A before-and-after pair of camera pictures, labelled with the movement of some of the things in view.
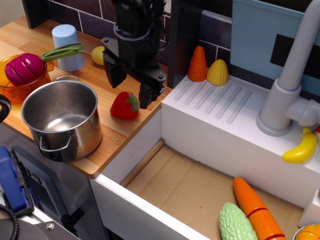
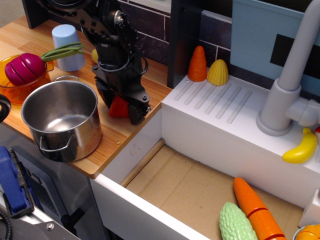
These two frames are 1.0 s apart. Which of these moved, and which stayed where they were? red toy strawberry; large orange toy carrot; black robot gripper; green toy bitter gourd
Moved: black robot gripper
Stayed: green toy bitter gourd; red toy strawberry; large orange toy carrot
